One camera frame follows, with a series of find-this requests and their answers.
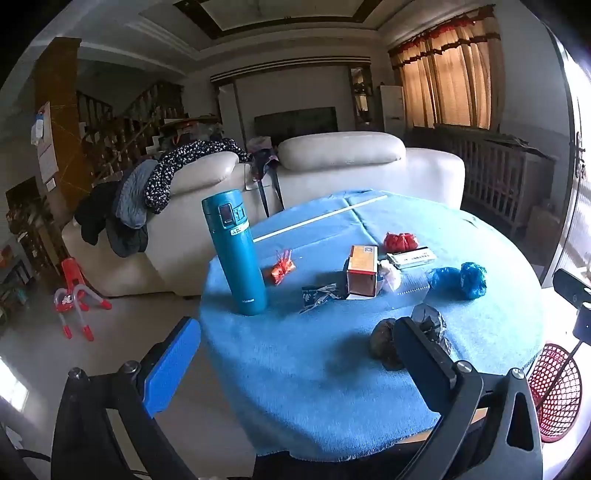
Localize red plastic bag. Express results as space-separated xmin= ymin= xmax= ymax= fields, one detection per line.
xmin=383 ymin=232 xmax=419 ymax=254

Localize dark grey garment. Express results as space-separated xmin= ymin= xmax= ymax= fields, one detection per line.
xmin=105 ymin=215 xmax=149 ymax=258

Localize red wrapper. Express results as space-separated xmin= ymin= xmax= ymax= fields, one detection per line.
xmin=269 ymin=249 xmax=296 ymax=286

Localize clear plastic bag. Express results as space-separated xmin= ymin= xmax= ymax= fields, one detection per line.
xmin=394 ymin=270 xmax=432 ymax=298

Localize cream leather sofa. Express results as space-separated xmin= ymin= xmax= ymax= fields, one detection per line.
xmin=62 ymin=131 xmax=466 ymax=298

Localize orange window curtain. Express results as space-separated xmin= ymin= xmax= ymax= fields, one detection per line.
xmin=388 ymin=7 xmax=504 ymax=130

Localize orange cardboard box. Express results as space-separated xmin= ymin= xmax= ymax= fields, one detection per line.
xmin=344 ymin=244 xmax=384 ymax=300

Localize blue plastic bag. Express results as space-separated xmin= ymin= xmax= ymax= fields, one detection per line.
xmin=459 ymin=261 xmax=488 ymax=300
xmin=426 ymin=267 xmax=462 ymax=291

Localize brown entrance door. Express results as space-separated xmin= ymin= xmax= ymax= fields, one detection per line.
xmin=545 ymin=28 xmax=591 ymax=287

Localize white wall papers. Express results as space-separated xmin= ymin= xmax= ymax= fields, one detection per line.
xmin=30 ymin=102 xmax=58 ymax=183

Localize grey foil wrapper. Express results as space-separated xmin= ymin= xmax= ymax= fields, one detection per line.
xmin=410 ymin=302 xmax=455 ymax=356

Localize dark cluttered shelf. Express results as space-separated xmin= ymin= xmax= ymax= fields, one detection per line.
xmin=4 ymin=178 xmax=47 ymax=324

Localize white standing air conditioner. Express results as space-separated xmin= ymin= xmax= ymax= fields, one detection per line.
xmin=379 ymin=84 xmax=406 ymax=137

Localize small brown cardboard box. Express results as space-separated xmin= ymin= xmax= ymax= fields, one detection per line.
xmin=526 ymin=200 xmax=561 ymax=245

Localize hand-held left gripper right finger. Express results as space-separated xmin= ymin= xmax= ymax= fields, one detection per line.
xmin=392 ymin=316 xmax=544 ymax=480

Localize long white box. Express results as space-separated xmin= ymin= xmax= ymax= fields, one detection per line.
xmin=385 ymin=250 xmax=436 ymax=271

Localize black white floral garment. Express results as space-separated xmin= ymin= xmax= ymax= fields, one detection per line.
xmin=144 ymin=138 xmax=252 ymax=215

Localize dark display cabinet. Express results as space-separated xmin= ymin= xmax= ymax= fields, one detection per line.
xmin=348 ymin=65 xmax=375 ymax=125

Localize wooden staircase railing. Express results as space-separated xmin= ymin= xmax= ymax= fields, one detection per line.
xmin=76 ymin=80 xmax=185 ymax=185

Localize thin white stick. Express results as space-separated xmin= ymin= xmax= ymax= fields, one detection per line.
xmin=253 ymin=194 xmax=389 ymax=243

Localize grey blue garment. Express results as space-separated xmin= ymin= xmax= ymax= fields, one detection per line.
xmin=115 ymin=159 xmax=160 ymax=229

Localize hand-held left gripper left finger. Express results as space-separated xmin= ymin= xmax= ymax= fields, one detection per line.
xmin=51 ymin=316 xmax=202 ymax=480

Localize grey wooden crib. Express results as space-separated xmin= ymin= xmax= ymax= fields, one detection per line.
xmin=434 ymin=124 xmax=557 ymax=236

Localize blue tablecloth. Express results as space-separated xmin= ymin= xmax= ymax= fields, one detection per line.
xmin=198 ymin=188 xmax=546 ymax=462

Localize white tissue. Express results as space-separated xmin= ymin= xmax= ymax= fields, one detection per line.
xmin=378 ymin=259 xmax=402 ymax=292

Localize brown ball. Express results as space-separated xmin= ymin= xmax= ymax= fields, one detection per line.
xmin=369 ymin=318 xmax=407 ymax=372

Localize teal thermos bottle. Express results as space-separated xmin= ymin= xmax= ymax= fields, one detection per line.
xmin=201 ymin=189 xmax=269 ymax=317

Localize black television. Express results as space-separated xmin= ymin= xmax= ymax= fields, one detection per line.
xmin=254 ymin=107 xmax=338 ymax=139

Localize pink bag with dark straps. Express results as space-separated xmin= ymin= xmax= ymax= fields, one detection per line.
xmin=245 ymin=136 xmax=286 ymax=217

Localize red plastic mesh basket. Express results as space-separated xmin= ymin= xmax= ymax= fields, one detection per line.
xmin=526 ymin=342 xmax=583 ymax=444

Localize blue toothpaste box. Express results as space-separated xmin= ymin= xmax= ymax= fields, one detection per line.
xmin=299 ymin=282 xmax=345 ymax=315

